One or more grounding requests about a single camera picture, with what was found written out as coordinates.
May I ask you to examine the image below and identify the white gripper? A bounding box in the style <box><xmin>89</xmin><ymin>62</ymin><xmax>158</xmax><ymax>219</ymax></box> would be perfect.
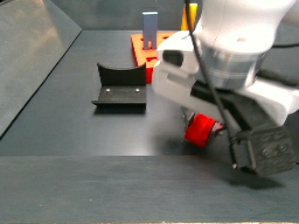
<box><xmin>153</xmin><ymin>31</ymin><xmax>299</xmax><ymax>126</ymax></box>

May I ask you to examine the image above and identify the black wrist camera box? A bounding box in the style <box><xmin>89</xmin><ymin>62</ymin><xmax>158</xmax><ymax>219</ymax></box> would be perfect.
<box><xmin>233</xmin><ymin>127</ymin><xmax>297</xmax><ymax>176</ymax></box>

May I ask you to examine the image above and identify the blue arch peg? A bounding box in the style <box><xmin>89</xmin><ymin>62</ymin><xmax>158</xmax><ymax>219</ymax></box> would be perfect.
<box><xmin>143</xmin><ymin>11</ymin><xmax>158</xmax><ymax>50</ymax></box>

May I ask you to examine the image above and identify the red fixture block with holes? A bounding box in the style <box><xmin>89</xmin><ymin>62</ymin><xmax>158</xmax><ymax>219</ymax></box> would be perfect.
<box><xmin>131</xmin><ymin>33</ymin><xmax>158</xmax><ymax>84</ymax></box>

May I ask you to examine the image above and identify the red arch object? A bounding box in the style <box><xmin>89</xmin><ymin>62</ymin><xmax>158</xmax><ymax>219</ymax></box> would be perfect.
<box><xmin>185</xmin><ymin>114</ymin><xmax>217</xmax><ymax>148</ymax></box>

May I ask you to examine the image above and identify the black curved fixture stand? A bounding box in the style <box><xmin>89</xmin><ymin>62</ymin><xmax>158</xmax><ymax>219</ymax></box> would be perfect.
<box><xmin>93</xmin><ymin>64</ymin><xmax>147</xmax><ymax>107</ymax></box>

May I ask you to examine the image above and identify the black cable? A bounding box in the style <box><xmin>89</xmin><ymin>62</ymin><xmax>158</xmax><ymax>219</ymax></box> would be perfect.
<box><xmin>183</xmin><ymin>0</ymin><xmax>239</xmax><ymax>170</ymax></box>

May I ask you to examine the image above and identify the yellow arch peg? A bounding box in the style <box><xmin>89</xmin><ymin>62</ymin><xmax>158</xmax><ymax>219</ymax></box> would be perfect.
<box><xmin>182</xmin><ymin>3</ymin><xmax>199</xmax><ymax>31</ymax></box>

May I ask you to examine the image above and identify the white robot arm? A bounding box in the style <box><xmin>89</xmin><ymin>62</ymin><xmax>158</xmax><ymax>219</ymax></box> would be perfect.
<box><xmin>153</xmin><ymin>0</ymin><xmax>299</xmax><ymax>125</ymax></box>

